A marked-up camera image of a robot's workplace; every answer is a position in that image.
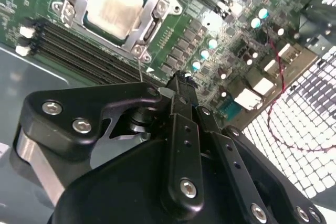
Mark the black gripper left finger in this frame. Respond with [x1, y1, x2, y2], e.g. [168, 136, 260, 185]
[9, 70, 206, 215]

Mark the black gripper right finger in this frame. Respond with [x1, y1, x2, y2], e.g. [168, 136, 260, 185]
[185, 73, 328, 224]

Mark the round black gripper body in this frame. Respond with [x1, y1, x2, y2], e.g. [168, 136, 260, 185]
[46, 137, 247, 224]

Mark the silver metal socket cover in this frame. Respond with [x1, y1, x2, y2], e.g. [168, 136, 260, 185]
[61, 0, 165, 53]

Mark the silver topped green CPU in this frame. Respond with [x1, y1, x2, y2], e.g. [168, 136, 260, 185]
[81, 0, 149, 44]

